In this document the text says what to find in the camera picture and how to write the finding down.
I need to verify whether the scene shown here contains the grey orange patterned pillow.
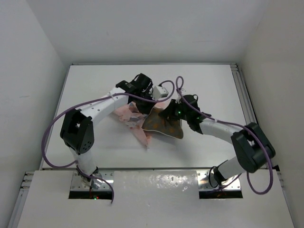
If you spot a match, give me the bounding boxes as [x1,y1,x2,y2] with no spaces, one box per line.
[142,108,184,139]

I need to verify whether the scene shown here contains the pink cartoon print pillowcase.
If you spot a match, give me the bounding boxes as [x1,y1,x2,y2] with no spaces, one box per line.
[114,102,168,147]

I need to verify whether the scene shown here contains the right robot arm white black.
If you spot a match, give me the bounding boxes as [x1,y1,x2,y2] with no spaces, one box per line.
[159,95,276,189]

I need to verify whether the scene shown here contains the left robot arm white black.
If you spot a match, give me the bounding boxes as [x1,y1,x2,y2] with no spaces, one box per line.
[60,73,155,185]

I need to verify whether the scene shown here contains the white front cover panel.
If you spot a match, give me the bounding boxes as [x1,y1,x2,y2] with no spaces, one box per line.
[19,171,293,228]

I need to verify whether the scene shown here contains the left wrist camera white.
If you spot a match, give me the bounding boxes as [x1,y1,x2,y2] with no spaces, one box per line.
[152,85,169,100]

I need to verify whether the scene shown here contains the right aluminium frame rail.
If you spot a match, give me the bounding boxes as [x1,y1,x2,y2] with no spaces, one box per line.
[229,63,270,170]

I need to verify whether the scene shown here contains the aluminium frame rail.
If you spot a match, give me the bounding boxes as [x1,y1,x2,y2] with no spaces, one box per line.
[229,63,270,170]
[8,172,34,228]

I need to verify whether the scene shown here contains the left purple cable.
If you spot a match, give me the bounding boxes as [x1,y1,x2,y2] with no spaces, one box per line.
[41,80,175,204]

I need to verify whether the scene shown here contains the purple cable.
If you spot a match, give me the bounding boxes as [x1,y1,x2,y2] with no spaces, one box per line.
[175,76,273,195]
[41,80,175,204]

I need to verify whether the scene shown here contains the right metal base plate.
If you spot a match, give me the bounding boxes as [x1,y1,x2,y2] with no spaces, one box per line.
[197,171,242,191]

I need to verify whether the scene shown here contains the metal base plate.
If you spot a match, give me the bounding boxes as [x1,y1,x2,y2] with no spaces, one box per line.
[70,171,114,192]
[197,171,242,191]

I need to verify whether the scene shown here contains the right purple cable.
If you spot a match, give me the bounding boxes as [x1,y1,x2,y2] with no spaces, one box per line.
[175,76,273,195]

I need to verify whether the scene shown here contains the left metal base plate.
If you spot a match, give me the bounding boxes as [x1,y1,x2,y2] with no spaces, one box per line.
[70,171,114,192]

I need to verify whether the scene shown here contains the left aluminium frame rail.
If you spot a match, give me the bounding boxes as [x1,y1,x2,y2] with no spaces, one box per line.
[8,172,34,228]

